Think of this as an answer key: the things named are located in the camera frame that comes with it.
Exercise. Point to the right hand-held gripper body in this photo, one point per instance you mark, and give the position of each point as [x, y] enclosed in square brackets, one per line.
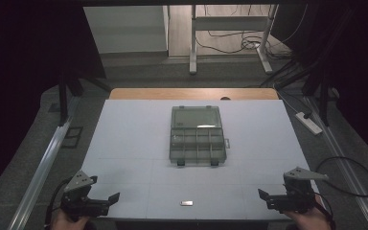
[295, 199]

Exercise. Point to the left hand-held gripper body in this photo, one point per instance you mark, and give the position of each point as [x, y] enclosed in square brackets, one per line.
[76, 204]

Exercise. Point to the small silver metal piece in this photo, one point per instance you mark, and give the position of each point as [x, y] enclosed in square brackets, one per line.
[186, 203]

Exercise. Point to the clear plastic compartment box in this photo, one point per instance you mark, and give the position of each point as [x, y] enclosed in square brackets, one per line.
[196, 140]

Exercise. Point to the person's left hand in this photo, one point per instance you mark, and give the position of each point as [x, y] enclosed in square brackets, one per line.
[65, 223]

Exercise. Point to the person's right hand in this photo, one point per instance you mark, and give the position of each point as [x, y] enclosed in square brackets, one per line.
[313, 221]

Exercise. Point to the white board table cover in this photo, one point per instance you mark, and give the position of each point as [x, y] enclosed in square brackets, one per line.
[134, 140]

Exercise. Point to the dark floor grate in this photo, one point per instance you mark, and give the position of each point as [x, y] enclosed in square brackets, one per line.
[72, 137]

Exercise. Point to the white power strip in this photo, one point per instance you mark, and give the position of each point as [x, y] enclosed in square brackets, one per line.
[310, 125]

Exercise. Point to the black metal stand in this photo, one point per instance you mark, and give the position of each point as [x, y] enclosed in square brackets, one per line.
[324, 102]
[63, 96]

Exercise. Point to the wooden table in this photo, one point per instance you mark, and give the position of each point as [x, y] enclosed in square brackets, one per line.
[172, 94]

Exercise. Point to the black curtain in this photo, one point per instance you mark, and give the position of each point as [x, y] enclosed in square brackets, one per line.
[19, 48]
[357, 57]

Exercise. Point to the white cabinet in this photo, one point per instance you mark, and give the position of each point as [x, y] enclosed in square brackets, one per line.
[124, 28]

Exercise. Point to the aluminium rail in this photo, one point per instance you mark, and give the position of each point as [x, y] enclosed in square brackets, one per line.
[341, 150]
[44, 159]

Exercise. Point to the white metal desk frame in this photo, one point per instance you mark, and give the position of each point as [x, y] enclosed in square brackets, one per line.
[230, 23]

